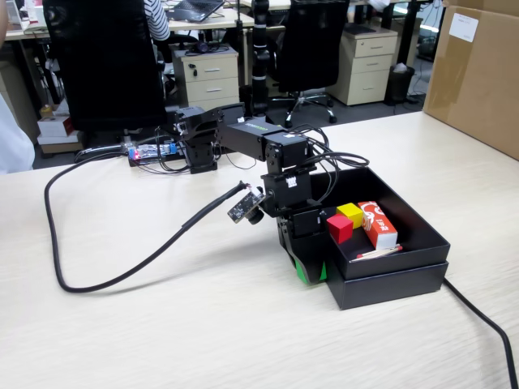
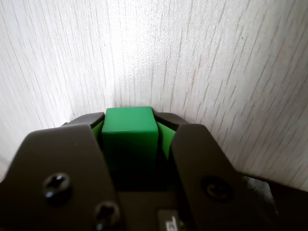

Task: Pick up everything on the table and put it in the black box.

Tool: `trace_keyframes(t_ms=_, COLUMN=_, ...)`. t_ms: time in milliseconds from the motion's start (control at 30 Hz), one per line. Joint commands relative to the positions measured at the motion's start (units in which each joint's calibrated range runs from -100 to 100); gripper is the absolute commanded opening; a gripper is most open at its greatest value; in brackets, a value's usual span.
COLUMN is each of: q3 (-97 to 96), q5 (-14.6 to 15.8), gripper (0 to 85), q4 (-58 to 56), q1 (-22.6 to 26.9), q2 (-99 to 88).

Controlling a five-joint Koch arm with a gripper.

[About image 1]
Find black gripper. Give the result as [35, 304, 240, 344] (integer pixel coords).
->
[277, 206, 326, 286]

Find green wooden cube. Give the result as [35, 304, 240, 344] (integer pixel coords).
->
[294, 259, 328, 285]

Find red wooden cube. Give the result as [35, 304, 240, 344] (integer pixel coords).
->
[326, 213, 354, 245]

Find yellow wooden cube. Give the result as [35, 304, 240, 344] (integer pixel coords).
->
[335, 202, 365, 230]

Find black box lid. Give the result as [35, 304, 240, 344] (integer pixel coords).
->
[324, 261, 450, 312]

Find black box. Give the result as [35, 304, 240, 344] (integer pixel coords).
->
[311, 165, 452, 280]

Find large cardboard box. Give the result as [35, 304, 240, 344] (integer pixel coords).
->
[422, 0, 519, 162]

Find white box with red print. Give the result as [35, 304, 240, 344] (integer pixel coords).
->
[36, 114, 77, 139]

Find wooden matchstick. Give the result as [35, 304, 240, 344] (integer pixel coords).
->
[355, 244, 404, 259]
[349, 247, 401, 263]

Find orange and white carton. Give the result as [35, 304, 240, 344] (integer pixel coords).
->
[357, 200, 399, 251]

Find robot controller circuit board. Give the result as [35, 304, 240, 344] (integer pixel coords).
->
[127, 137, 191, 168]

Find black trash bin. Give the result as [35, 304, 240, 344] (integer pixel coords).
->
[384, 63, 417, 105]

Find beige drawer cabinet with keys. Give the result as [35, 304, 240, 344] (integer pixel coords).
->
[172, 45, 240, 110]

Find narrow black office chair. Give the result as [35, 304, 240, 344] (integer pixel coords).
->
[267, 0, 350, 129]

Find black pole with white rings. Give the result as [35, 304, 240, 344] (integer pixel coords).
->
[250, 0, 272, 118]

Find black keyboard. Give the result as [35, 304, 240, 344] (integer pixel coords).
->
[343, 23, 378, 36]

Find black headphones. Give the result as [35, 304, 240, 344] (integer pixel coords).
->
[184, 40, 231, 57]

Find beige office desk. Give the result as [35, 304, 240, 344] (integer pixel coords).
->
[11, 7, 256, 41]

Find flat stacked boxes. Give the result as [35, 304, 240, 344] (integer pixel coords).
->
[36, 131, 85, 156]

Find black laptop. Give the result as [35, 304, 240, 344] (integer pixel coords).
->
[173, 0, 226, 24]

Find person in striped shirt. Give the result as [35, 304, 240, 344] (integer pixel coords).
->
[143, 0, 171, 41]

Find wide black mesh office chair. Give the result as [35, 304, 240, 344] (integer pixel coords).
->
[41, 0, 168, 141]

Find person in white shirt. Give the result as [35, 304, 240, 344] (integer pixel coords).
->
[0, 92, 36, 175]

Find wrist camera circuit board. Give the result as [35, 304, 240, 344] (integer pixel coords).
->
[225, 186, 268, 226]

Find thin black servo cables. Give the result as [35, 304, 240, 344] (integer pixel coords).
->
[283, 125, 371, 203]

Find thick black sleeved cable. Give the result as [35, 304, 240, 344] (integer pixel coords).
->
[43, 153, 248, 293]

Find black power cable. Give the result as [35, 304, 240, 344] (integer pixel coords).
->
[443, 277, 519, 389]

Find flat black cable bundle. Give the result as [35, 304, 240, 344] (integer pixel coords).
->
[74, 143, 127, 164]

